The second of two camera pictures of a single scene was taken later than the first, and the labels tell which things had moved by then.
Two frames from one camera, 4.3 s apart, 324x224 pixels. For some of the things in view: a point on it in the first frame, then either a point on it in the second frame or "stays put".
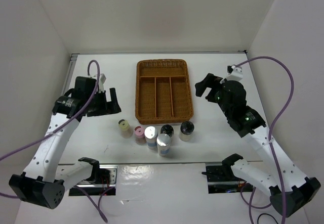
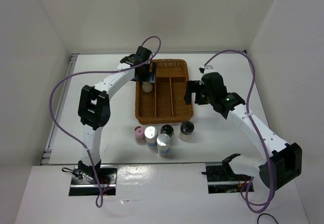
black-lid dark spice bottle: [167, 129] stays put
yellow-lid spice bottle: [126, 130] → [147, 87]
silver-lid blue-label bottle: [151, 135] stays put
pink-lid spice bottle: [139, 135] stays put
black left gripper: [109, 107] → [149, 77]
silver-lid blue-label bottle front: [163, 142] stays put
